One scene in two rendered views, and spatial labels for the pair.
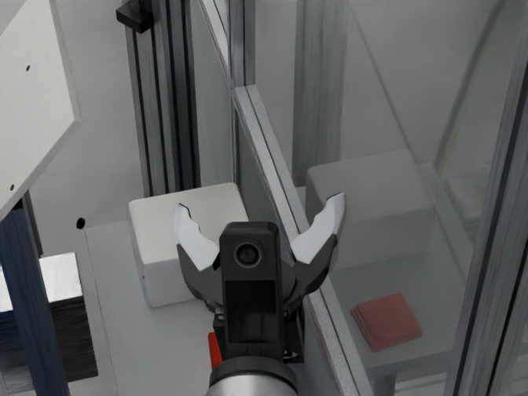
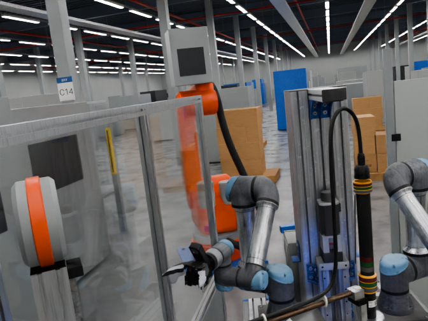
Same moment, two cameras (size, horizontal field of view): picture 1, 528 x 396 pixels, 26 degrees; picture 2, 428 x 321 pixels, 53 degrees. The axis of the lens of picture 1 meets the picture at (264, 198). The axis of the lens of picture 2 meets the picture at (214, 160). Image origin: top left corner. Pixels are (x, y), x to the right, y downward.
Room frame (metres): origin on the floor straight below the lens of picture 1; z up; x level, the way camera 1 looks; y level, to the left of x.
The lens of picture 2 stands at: (1.82, 0.78, 2.08)
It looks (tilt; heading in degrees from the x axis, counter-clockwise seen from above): 9 degrees down; 208
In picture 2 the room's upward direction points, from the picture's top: 6 degrees counter-clockwise
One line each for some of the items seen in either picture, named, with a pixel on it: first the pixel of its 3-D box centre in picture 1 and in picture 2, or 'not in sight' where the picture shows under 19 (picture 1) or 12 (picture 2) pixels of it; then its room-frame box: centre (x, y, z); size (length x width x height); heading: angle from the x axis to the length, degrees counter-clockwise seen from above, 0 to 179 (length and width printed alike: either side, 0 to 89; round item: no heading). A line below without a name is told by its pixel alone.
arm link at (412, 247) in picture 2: not in sight; (415, 219); (-0.16, 0.69, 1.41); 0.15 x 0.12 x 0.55; 140
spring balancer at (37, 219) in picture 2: not in sight; (39, 221); (1.32, 0.16, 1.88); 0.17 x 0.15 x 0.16; 15
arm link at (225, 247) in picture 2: not in sight; (220, 252); (0.40, 0.01, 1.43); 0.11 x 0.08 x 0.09; 178
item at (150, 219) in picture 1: (190, 236); not in sight; (1.10, 0.11, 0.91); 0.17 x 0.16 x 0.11; 105
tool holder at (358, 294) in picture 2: not in sight; (365, 303); (0.78, 0.62, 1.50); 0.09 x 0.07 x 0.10; 140
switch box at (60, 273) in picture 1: (40, 324); not in sight; (1.07, 0.36, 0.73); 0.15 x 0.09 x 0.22; 105
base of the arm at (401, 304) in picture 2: not in sight; (395, 296); (-0.06, 0.61, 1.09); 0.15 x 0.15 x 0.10
